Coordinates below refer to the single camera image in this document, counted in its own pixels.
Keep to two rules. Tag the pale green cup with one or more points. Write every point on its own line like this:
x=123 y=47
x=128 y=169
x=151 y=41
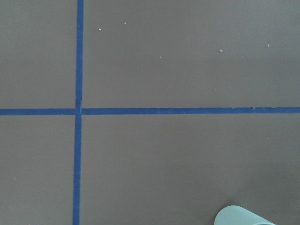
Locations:
x=236 y=215

